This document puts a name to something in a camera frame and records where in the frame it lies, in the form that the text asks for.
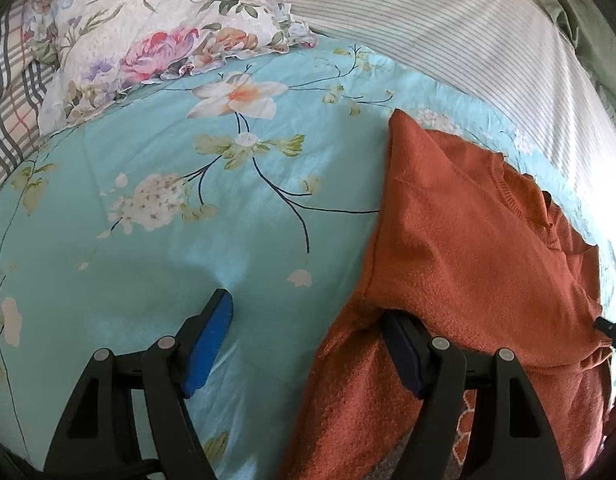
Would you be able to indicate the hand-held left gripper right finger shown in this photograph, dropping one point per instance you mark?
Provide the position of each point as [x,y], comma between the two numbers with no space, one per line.
[405,360]

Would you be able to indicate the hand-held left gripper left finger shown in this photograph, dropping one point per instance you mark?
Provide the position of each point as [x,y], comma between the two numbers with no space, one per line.
[210,345]

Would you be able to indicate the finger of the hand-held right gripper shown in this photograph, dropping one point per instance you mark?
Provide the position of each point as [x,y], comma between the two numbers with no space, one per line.
[613,332]

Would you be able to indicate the orange knit sweater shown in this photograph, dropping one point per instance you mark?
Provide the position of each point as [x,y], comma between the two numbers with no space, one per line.
[463,240]

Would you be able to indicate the orange patterned rug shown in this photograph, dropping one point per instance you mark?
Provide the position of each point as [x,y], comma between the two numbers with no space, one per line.
[465,425]

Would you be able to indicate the turquoise floral bed sheet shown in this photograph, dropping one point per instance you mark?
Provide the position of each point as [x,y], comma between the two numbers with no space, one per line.
[163,260]

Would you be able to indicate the plaid blanket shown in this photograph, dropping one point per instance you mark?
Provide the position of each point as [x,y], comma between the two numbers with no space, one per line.
[13,110]

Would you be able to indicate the green cloth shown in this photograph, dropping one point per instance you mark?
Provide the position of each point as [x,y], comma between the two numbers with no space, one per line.
[578,25]

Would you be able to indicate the white striped pillow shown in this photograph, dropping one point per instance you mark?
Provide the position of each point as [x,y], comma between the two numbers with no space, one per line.
[438,35]

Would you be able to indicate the floral ruffled pillow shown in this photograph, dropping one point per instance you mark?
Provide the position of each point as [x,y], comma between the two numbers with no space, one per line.
[163,20]

